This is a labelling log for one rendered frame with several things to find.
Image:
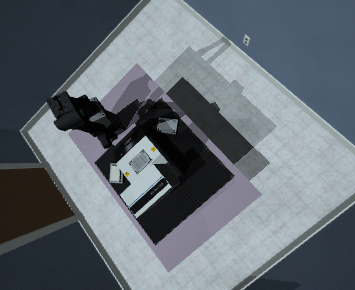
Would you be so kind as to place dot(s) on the white multi-well plate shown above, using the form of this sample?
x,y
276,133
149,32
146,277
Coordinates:
x,y
115,173

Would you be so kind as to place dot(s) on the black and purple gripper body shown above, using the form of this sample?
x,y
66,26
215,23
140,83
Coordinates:
x,y
114,138

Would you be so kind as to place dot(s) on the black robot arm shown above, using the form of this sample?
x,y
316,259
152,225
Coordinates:
x,y
75,115

